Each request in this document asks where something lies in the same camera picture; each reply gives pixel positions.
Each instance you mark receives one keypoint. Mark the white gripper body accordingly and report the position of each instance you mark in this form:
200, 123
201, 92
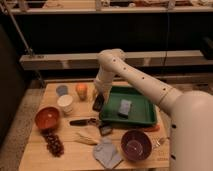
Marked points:
102, 88

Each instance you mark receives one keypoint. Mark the black whiteboard eraser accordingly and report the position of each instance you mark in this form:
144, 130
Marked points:
98, 103

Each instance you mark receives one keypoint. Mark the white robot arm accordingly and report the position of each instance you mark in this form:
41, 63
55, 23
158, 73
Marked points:
191, 112

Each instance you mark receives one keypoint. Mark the red-orange bowl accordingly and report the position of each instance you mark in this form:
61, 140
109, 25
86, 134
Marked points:
47, 118

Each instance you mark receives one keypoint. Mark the purple bowl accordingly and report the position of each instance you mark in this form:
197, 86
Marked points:
136, 145

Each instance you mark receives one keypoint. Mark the orange fruit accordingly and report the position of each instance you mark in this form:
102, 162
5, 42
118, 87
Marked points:
81, 89

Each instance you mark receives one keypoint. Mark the grey sponge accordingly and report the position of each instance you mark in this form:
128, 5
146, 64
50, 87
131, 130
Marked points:
124, 108

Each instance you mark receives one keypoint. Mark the green plastic tray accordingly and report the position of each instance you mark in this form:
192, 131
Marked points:
142, 111

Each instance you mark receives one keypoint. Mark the metal shelf rack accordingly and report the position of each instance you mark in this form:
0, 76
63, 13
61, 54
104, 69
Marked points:
109, 43

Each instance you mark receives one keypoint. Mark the white cup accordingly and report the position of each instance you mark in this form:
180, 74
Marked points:
65, 103

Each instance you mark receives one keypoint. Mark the grey round lid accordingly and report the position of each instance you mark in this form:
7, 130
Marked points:
62, 90

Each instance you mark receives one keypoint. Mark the small dark box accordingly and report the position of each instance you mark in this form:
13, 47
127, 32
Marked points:
105, 129

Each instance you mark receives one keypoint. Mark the orange carrot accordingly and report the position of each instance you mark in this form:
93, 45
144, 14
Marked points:
152, 128

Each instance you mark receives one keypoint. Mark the grey-blue cloth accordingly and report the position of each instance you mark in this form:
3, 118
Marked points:
107, 154

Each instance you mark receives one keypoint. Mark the bunch of dark grapes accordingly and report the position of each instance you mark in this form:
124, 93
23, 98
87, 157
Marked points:
54, 144

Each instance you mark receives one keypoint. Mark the black-handled tool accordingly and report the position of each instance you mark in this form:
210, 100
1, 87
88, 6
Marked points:
84, 122

